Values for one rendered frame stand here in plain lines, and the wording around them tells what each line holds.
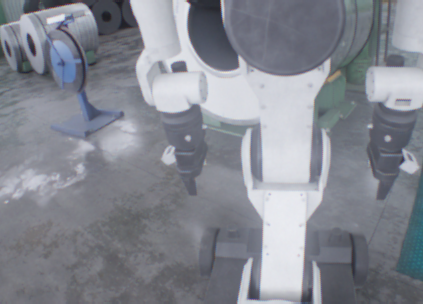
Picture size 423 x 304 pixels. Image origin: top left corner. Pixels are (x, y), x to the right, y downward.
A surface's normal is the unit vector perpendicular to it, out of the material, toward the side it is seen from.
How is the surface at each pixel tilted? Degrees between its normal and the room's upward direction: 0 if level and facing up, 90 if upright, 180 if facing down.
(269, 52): 90
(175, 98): 101
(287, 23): 90
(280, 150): 86
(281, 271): 46
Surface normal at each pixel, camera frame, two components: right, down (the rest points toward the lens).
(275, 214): -0.25, 0.00
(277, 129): -0.19, 0.65
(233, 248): -0.24, -0.25
